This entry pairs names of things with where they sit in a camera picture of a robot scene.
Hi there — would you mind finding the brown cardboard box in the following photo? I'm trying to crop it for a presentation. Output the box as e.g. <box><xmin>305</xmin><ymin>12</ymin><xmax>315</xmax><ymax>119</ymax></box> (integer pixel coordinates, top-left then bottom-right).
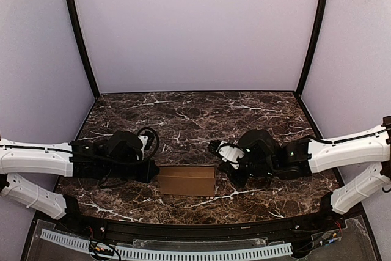
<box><xmin>156</xmin><ymin>166</ymin><xmax>216</xmax><ymax>197</ymax></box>

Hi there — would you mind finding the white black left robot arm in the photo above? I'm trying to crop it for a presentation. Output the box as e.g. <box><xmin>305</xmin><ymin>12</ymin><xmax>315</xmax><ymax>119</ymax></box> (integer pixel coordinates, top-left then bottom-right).
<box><xmin>1</xmin><ymin>127</ymin><xmax>160</xmax><ymax>220</ymax></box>

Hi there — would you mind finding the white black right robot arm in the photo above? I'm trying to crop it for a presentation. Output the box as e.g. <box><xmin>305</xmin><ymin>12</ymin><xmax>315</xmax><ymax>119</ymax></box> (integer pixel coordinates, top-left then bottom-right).
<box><xmin>208</xmin><ymin>116</ymin><xmax>390</xmax><ymax>215</ymax></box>

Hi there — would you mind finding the clear acrylic plate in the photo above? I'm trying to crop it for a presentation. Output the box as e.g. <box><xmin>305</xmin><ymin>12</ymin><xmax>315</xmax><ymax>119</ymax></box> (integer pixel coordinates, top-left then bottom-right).
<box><xmin>24</xmin><ymin>218</ymin><xmax>376</xmax><ymax>260</ymax></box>

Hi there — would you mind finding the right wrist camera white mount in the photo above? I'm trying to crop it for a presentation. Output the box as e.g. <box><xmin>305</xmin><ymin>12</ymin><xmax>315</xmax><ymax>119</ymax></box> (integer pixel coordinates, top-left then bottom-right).
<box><xmin>208</xmin><ymin>140</ymin><xmax>245</xmax><ymax>170</ymax></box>

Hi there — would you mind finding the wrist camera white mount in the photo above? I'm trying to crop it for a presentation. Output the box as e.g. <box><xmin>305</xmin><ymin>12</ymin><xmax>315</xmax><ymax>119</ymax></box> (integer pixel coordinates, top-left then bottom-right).
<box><xmin>208</xmin><ymin>140</ymin><xmax>245</xmax><ymax>170</ymax></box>
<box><xmin>136</xmin><ymin>127</ymin><xmax>160</xmax><ymax>161</ymax></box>

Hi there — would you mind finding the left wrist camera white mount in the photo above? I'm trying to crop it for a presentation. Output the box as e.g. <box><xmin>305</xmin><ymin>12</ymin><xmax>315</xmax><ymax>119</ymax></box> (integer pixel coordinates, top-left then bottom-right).
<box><xmin>136</xmin><ymin>127</ymin><xmax>160</xmax><ymax>161</ymax></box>

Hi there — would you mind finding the white slotted cable duct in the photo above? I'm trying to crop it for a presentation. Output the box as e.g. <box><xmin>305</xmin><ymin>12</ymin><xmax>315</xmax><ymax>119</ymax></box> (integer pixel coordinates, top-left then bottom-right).
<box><xmin>40</xmin><ymin>229</ymin><xmax>293</xmax><ymax>260</ymax></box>

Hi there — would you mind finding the black front rail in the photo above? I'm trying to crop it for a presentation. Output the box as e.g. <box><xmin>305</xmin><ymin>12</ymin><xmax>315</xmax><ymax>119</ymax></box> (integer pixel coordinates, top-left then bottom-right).
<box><xmin>54</xmin><ymin>204</ymin><xmax>362</xmax><ymax>252</ymax></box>

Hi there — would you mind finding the black left frame post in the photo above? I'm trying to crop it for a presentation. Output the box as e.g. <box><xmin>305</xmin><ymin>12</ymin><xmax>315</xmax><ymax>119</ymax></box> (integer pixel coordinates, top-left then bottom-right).
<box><xmin>66</xmin><ymin>0</ymin><xmax>100</xmax><ymax>100</ymax></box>

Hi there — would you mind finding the black frame post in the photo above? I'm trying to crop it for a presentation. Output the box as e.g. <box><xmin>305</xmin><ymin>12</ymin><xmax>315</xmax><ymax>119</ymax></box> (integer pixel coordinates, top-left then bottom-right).
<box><xmin>295</xmin><ymin>0</ymin><xmax>327</xmax><ymax>99</ymax></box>
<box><xmin>66</xmin><ymin>0</ymin><xmax>100</xmax><ymax>100</ymax></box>

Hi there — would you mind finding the black right frame post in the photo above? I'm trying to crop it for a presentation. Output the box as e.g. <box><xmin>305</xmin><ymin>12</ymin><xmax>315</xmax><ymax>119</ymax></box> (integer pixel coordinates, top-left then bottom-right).
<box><xmin>295</xmin><ymin>0</ymin><xmax>327</xmax><ymax>99</ymax></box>

